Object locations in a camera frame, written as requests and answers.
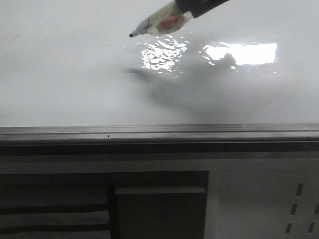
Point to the tape-wrapped black whiteboard marker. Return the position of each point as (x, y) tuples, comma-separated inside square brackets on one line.
[(173, 16)]

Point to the white perforated metal panel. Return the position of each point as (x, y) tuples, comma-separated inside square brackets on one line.
[(263, 204)]

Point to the white whiteboard with aluminium frame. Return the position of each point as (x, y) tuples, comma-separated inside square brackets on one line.
[(242, 77)]

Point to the grey box under whiteboard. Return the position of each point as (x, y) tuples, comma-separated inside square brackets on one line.
[(162, 212)]

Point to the dark slatted rack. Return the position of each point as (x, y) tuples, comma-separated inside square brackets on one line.
[(75, 206)]

